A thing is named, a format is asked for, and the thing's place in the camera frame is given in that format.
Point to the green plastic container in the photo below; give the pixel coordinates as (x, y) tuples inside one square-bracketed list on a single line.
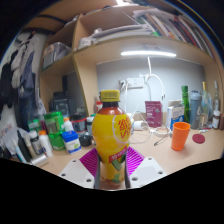
[(54, 130)]

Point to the magenta pouch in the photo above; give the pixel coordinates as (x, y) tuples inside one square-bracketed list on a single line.
[(153, 114)]

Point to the white wall power strip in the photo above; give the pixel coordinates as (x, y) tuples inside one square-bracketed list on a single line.
[(135, 83)]

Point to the orange plastic cup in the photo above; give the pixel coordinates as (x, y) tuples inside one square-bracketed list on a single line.
[(180, 136)]

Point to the flat round red coaster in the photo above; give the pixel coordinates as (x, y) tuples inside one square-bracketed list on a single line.
[(198, 138)]

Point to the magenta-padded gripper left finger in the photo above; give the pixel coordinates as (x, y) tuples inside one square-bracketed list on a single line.
[(75, 171)]

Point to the brown jar with dark lid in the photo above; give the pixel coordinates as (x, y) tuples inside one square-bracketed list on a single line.
[(216, 120)]

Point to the white desk lamp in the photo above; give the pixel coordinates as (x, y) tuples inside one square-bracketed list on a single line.
[(148, 53)]

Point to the grey shaker bottle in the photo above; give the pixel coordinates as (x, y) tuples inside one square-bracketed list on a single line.
[(195, 111)]

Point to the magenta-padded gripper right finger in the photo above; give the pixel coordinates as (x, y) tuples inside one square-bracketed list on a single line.
[(150, 170)]

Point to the clear bottle with white cap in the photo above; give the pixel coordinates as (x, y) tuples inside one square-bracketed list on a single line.
[(216, 98)]

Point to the green glass bottle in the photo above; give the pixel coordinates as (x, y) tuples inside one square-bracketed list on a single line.
[(185, 105)]

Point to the clear bottle with yellow cap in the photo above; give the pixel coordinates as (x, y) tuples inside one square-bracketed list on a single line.
[(204, 106)]

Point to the hanging clothes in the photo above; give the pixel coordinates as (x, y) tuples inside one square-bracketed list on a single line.
[(20, 80)]

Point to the yellow drink bottle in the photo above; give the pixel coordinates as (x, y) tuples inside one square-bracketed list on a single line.
[(111, 133)]

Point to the white jar with blue lid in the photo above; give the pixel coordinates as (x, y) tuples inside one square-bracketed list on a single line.
[(71, 143)]

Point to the white bottle with orange cap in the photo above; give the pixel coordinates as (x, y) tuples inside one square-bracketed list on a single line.
[(45, 145)]

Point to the blue and white carton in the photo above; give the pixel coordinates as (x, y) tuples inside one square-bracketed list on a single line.
[(175, 115)]

